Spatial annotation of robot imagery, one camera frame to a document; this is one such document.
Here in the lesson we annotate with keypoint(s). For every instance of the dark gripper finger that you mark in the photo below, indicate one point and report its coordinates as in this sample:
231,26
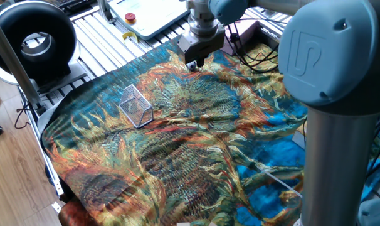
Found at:
197,63
202,62

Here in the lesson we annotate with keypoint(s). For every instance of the silver Schunk gripper body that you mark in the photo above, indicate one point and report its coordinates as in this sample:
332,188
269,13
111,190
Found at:
205,47

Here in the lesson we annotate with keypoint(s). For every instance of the small black white soccer ball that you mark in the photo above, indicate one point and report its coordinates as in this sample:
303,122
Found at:
191,66

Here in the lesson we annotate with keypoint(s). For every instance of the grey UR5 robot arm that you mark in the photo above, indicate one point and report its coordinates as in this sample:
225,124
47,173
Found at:
334,157

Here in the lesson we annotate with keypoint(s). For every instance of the white teach pendant red button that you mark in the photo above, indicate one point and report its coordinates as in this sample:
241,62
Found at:
152,19

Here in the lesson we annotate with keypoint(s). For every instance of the yellow plastic hook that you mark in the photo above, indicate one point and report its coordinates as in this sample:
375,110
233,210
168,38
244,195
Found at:
128,33

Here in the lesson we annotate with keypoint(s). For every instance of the sunflower painting print cloth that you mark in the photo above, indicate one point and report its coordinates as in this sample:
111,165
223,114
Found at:
193,141

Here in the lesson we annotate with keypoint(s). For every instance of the black keyboard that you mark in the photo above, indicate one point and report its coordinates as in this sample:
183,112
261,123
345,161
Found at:
74,4

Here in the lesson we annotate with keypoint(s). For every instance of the grey metal bracket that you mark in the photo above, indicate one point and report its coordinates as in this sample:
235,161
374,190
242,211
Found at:
106,12

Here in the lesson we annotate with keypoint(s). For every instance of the aluminium frame post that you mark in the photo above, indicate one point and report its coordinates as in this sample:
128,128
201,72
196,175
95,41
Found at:
11,59

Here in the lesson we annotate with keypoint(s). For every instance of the white frame bracket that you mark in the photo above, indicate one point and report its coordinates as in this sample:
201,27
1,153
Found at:
56,207

